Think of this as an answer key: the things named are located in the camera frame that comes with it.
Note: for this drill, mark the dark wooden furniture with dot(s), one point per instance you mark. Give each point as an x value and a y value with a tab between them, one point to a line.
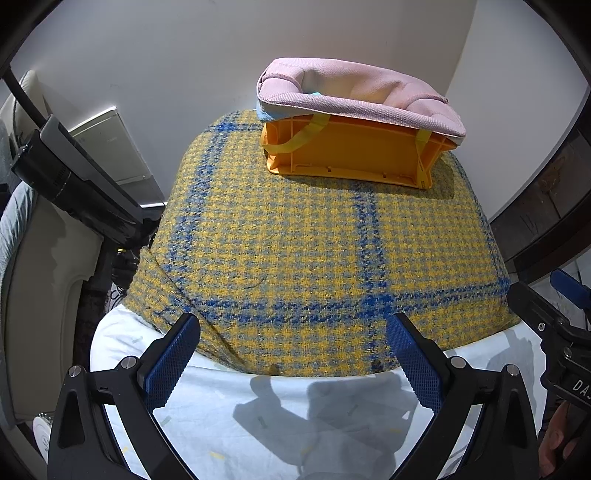
545	203

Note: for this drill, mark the yellow blue plaid blanket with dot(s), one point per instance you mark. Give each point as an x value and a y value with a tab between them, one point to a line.
300	258

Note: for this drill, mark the pink fabric bag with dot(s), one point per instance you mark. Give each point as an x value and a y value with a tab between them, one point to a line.
369	83

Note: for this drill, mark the orange plastic basket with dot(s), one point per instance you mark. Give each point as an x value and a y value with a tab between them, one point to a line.
360	147

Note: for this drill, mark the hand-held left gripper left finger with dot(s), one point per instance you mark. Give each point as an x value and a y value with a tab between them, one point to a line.
173	360

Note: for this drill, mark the white bed sheet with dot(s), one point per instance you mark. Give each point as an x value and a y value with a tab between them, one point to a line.
277	424

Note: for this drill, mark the grey blue cloth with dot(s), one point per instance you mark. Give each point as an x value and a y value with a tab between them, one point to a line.
16	240

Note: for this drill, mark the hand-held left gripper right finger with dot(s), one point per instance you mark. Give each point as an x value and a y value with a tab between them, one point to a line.
415	364

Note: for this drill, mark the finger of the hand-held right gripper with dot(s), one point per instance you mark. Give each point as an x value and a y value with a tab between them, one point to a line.
568	286
535	307

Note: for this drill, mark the beige armchair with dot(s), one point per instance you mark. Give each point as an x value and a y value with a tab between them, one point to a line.
46	300

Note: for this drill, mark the person's right hand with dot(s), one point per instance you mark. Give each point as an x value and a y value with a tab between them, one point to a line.
556	438

